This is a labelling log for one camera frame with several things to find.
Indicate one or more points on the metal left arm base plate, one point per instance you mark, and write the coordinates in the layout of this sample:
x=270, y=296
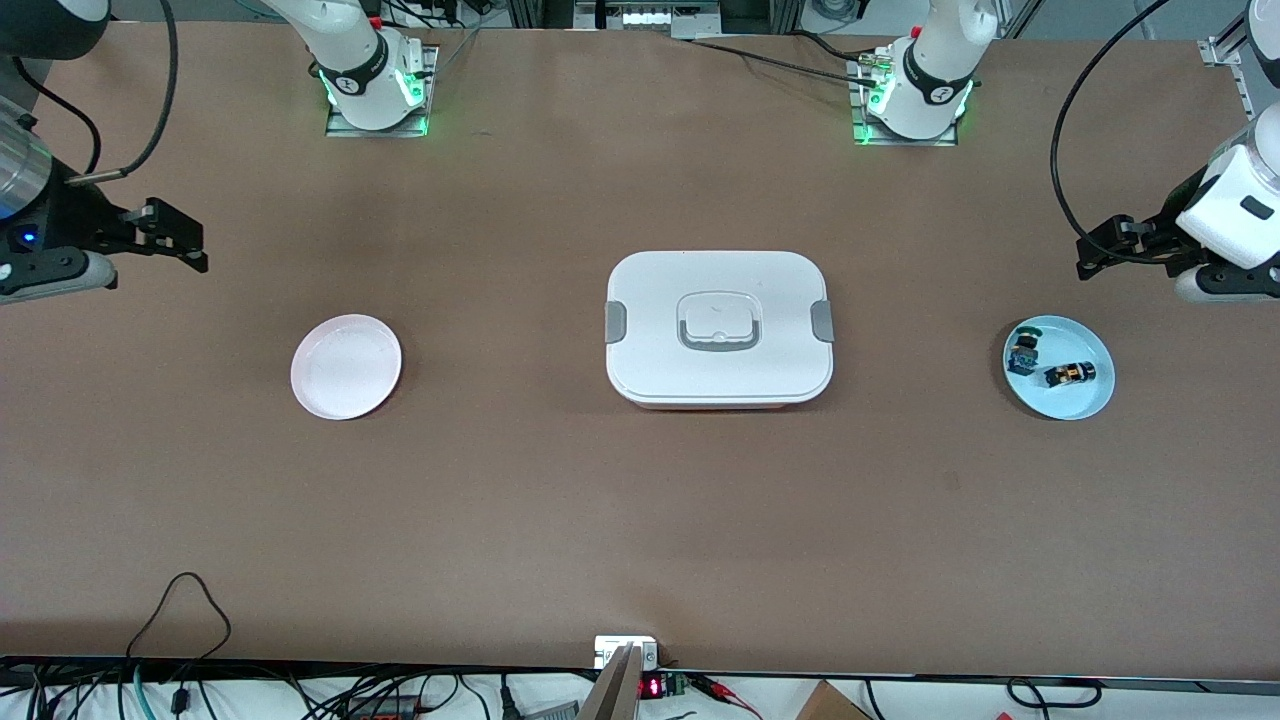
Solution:
x=870, y=138

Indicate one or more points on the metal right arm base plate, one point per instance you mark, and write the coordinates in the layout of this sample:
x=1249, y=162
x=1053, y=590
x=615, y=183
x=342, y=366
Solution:
x=345, y=130

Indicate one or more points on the aluminium frame rail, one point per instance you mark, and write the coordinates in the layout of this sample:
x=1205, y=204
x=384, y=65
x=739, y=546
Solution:
x=1225, y=45

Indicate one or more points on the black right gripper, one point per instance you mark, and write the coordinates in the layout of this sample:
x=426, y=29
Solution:
x=62, y=218

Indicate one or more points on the small white box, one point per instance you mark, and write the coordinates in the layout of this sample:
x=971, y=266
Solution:
x=612, y=645

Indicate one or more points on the pink round plate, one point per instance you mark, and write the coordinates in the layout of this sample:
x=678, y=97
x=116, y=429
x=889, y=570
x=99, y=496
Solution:
x=345, y=367

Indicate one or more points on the red digit display board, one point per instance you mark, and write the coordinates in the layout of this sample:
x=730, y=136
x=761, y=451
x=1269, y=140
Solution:
x=655, y=687

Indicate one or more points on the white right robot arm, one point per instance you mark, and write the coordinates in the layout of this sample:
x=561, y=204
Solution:
x=360, y=90

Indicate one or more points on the brown cardboard box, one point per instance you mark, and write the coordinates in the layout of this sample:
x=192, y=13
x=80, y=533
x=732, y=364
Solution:
x=830, y=705

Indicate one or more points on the orange push-button switch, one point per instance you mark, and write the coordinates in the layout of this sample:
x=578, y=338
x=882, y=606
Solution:
x=1070, y=375

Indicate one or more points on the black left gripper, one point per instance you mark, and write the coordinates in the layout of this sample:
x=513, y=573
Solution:
x=1163, y=232

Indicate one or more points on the light blue round plate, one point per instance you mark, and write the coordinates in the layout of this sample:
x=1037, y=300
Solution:
x=1075, y=395

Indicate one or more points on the grey metal bar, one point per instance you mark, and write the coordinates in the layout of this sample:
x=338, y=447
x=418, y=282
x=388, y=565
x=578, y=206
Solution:
x=612, y=695

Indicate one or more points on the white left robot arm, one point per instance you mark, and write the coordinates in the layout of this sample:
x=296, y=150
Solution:
x=925, y=95

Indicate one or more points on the silver lit device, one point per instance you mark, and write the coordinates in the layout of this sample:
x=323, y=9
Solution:
x=650, y=17

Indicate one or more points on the green push-button switch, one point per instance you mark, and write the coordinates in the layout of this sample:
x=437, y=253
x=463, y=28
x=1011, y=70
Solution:
x=1024, y=350

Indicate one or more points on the white lunch box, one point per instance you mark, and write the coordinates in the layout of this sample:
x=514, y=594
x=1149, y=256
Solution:
x=720, y=380

